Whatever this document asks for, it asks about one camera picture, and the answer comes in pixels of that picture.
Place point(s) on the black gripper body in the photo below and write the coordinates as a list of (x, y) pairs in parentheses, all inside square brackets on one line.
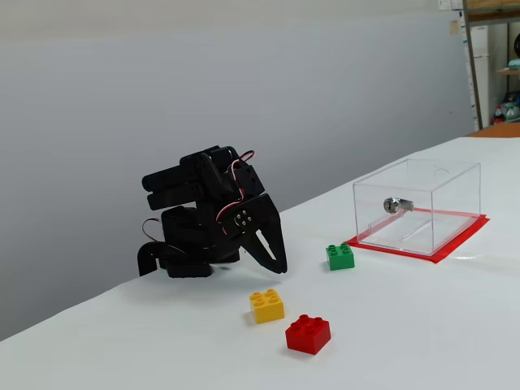
[(264, 216)]

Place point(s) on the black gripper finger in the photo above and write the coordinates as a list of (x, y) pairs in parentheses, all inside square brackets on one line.
[(278, 243), (248, 227)]

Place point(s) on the green lego brick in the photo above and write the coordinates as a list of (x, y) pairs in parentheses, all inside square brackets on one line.
[(341, 260)]

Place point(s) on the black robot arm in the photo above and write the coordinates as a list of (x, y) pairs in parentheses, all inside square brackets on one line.
[(183, 227)]

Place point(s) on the yellow lego brick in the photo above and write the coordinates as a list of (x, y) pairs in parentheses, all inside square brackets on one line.
[(268, 308)]

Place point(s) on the red lego brick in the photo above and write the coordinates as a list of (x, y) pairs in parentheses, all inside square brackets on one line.
[(306, 337)]

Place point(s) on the transparent plastic box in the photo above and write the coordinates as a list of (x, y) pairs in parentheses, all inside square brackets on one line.
[(406, 231)]

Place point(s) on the black table clamp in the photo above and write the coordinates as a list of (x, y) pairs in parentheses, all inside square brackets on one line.
[(145, 258)]

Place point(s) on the red base mat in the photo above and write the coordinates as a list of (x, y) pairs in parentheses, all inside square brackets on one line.
[(390, 251)]

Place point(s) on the silver cam lock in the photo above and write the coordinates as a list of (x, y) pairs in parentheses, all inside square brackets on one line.
[(392, 205)]

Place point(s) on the metal shelf rack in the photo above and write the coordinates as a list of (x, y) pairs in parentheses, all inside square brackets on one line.
[(473, 81)]

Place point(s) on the orange wooden table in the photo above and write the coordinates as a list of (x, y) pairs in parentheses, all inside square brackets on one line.
[(501, 130)]

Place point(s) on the red capped cola bottle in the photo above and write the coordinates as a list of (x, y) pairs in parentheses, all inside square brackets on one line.
[(499, 117)]

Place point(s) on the white appliance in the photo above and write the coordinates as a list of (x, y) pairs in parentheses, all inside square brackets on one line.
[(482, 73)]

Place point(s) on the tan paper tag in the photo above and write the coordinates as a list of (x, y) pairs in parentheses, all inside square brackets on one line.
[(453, 27)]

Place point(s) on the clear green plastic bottles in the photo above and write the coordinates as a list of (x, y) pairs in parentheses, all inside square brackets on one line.
[(512, 109)]

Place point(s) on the white paper sticker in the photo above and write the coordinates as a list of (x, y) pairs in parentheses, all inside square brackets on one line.
[(449, 4)]

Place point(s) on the teal bundle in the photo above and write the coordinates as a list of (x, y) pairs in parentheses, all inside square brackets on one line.
[(515, 64)]

